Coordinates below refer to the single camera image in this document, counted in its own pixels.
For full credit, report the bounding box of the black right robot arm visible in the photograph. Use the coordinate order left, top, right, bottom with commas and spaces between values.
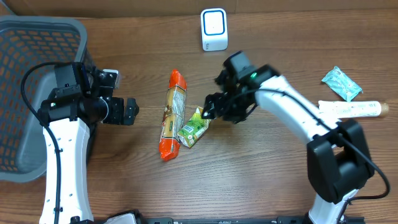
202, 65, 374, 223

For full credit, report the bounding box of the white barcode scanner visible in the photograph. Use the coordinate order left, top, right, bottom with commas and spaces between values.
200, 8, 228, 52

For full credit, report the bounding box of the white tube gold cap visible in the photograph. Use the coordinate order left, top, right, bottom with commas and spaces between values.
318, 100, 389, 118

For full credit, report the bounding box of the grey plastic shopping basket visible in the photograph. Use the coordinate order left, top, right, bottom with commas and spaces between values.
1, 16, 94, 182

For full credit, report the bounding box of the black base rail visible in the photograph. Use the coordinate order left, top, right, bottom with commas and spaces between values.
70, 208, 366, 224

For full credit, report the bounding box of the orange spaghetti packet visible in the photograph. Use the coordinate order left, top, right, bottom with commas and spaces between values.
159, 70, 187, 161

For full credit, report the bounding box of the green drink carton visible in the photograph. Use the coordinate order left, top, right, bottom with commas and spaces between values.
177, 107, 211, 148

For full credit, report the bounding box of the mint green tissue pack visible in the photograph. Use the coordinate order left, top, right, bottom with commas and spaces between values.
322, 66, 363, 102

